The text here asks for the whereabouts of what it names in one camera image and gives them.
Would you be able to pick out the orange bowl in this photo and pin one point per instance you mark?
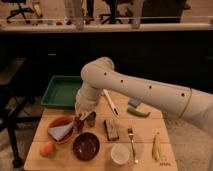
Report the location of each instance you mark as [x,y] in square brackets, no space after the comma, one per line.
[60,121]

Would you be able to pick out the orange fruit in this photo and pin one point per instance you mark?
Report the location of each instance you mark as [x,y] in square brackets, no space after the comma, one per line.
[47,149]

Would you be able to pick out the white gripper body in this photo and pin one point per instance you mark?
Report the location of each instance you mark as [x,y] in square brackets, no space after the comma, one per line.
[87,99]

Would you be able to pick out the black office chair left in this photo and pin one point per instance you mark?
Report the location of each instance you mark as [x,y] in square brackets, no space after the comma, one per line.
[19,10]

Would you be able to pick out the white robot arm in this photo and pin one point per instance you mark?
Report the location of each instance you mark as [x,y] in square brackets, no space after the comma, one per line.
[191,105]

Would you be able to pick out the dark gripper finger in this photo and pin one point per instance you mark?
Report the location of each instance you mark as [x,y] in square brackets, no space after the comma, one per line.
[79,122]
[91,119]

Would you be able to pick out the yellow banana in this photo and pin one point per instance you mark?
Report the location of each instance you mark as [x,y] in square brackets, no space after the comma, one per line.
[156,149]

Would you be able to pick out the dark grapes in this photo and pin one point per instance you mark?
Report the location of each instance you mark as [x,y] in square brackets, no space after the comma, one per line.
[79,124]

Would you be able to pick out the green plastic tray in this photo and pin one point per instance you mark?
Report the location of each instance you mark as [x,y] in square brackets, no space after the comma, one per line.
[61,91]

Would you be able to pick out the silver fork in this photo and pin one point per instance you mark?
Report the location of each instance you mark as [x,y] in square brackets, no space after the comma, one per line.
[131,137]

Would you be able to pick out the white knife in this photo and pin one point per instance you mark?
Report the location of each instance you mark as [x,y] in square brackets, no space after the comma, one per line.
[111,103]

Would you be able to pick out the black office chair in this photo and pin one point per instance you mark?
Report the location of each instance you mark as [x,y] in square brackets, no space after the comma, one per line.
[19,10]
[111,17]

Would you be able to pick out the grey cloth in bowl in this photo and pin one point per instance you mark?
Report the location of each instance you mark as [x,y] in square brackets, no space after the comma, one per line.
[60,131]

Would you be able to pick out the purple bowl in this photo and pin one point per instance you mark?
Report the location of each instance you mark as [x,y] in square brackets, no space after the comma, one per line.
[86,146]

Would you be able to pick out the white cup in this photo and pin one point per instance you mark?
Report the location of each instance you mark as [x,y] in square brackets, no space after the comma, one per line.
[120,154]

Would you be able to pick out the brown chocolate bar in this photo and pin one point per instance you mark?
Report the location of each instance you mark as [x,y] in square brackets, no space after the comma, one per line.
[111,131]

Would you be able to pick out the black office chair middle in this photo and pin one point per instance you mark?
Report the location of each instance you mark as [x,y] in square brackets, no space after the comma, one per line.
[111,17]

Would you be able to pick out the dark side table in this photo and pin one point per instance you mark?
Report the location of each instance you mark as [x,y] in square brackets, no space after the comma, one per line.
[10,107]

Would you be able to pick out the blue sponge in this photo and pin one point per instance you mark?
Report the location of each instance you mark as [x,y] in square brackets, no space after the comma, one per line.
[134,102]

